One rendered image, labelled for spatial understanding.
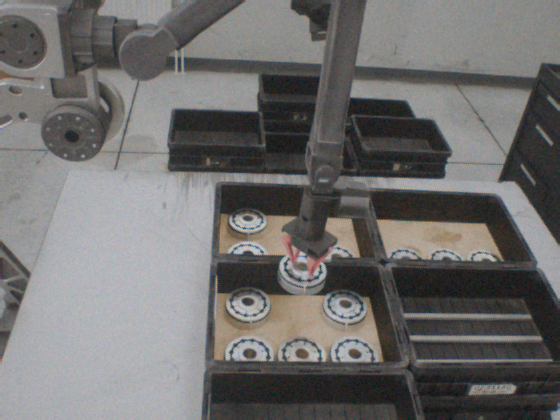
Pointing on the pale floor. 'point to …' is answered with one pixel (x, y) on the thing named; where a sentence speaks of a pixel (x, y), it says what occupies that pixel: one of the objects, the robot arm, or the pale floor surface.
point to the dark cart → (539, 149)
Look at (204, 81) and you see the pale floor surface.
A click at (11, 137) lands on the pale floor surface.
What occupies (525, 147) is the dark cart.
